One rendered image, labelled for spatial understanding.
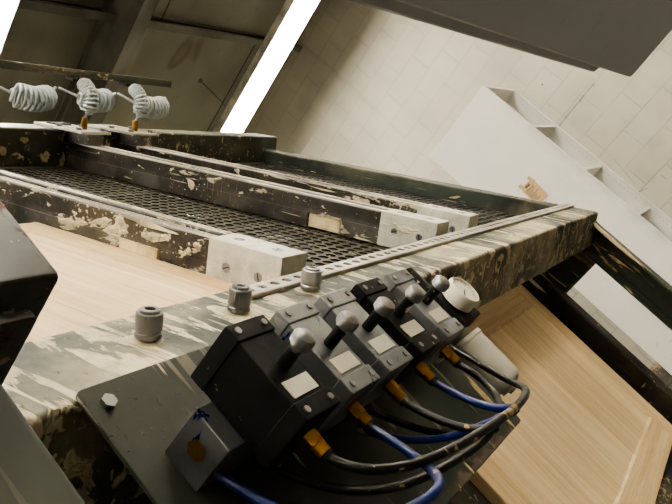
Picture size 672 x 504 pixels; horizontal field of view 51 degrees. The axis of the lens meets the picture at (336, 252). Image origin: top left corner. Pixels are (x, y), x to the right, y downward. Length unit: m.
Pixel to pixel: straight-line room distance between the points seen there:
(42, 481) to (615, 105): 5.72
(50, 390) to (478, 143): 4.26
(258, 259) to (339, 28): 5.97
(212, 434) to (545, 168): 4.15
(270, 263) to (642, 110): 5.08
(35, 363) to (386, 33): 6.13
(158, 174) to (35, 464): 1.53
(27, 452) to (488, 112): 4.46
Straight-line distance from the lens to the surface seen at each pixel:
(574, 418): 1.67
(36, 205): 1.26
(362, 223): 1.46
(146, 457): 0.53
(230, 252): 0.97
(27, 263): 0.31
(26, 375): 0.59
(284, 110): 7.15
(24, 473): 0.29
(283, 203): 1.56
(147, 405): 0.57
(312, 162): 2.60
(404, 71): 6.49
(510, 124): 4.62
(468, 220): 1.56
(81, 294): 0.89
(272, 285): 0.85
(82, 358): 0.62
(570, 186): 4.53
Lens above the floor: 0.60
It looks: 18 degrees up
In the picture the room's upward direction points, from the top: 44 degrees counter-clockwise
